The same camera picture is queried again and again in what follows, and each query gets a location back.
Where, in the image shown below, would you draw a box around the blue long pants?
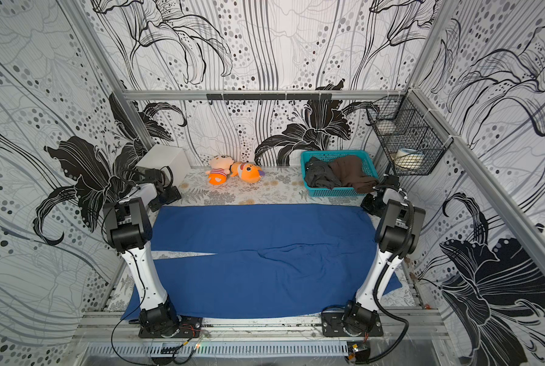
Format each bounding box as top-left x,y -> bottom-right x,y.
121,203 -> 404,321

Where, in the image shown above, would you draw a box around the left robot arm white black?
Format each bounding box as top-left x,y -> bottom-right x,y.
102,166 -> 180,338

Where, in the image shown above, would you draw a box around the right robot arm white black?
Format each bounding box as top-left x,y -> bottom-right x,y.
343,174 -> 426,336

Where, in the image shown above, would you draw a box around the white mini drawer cabinet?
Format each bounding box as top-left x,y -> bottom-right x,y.
135,145 -> 191,186

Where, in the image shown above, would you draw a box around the brown folded garment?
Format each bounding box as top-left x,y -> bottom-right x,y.
329,155 -> 379,194

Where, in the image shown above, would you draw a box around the pink pig plush toy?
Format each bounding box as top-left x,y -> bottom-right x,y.
206,155 -> 234,186

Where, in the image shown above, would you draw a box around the teal plastic basket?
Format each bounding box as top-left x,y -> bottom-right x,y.
301,150 -> 379,197

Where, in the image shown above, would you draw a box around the dark grey folded garment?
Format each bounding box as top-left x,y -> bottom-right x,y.
305,157 -> 341,190

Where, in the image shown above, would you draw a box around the orange fish plush toy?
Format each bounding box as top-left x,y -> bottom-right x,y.
231,162 -> 266,184

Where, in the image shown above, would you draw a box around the white item in wire basket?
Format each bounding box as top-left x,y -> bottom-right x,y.
392,148 -> 425,170

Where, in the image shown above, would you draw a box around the black wire wall basket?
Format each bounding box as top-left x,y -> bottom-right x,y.
365,95 -> 447,176

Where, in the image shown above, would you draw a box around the pale item in wire basket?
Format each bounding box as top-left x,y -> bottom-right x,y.
376,120 -> 397,135

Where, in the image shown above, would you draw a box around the black bar on rail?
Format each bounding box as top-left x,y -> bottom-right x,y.
205,92 -> 333,101

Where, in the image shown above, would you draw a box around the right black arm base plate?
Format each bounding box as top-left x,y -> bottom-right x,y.
321,311 -> 384,338

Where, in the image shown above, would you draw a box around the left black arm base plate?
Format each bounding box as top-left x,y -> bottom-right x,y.
138,316 -> 203,339

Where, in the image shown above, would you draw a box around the aluminium front rail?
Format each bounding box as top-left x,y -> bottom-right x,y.
73,307 -> 450,342

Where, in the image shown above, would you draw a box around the white slotted cable duct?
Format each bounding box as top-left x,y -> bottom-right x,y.
86,341 -> 348,358

